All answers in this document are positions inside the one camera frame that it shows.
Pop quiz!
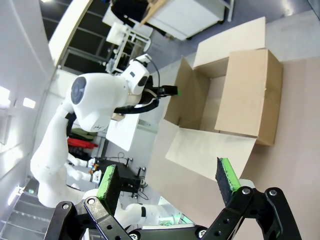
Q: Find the white shelf cart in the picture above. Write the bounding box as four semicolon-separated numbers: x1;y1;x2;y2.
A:
105;21;152;75

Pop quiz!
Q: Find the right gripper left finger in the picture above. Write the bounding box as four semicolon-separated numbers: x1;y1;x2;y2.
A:
48;164;136;240

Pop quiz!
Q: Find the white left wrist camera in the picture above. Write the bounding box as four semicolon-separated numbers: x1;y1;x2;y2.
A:
135;54;153;68

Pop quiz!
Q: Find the brown cardboard box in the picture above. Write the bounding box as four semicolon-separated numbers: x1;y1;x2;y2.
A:
163;16;285;182

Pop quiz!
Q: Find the black left arm cable bundle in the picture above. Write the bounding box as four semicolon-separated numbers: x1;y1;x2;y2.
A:
114;96;161;116

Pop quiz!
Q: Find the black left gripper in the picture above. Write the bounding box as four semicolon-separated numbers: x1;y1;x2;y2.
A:
142;74;182;105

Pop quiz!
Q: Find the thin black camera cable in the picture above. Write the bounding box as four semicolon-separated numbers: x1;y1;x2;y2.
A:
146;56;162;88

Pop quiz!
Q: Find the black equipment box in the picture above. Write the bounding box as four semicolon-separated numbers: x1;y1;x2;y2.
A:
109;164;144;199

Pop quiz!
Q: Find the white cabinet on wheels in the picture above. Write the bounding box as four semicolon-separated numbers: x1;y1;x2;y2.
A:
144;0;236;41

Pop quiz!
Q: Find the red plastic object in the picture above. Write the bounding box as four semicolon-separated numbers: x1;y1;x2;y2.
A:
67;136;99;150

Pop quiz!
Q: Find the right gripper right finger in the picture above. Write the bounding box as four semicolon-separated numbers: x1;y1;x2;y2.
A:
199;156;303;240

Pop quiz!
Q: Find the wooden plank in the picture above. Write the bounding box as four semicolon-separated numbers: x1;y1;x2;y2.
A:
139;0;167;27

